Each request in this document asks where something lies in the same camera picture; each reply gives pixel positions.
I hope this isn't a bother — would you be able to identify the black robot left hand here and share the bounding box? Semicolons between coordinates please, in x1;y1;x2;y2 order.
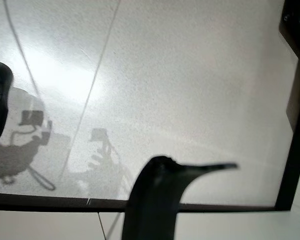
121;155;239;240

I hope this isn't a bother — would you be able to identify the black robot foot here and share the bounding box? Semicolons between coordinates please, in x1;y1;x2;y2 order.
0;61;15;146

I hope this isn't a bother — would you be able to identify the white cabinet door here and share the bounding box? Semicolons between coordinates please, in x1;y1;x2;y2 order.
0;209;106;240
99;210;292;240

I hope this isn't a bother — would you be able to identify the thin left wrist cable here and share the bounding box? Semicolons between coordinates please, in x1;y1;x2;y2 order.
106;211;123;240

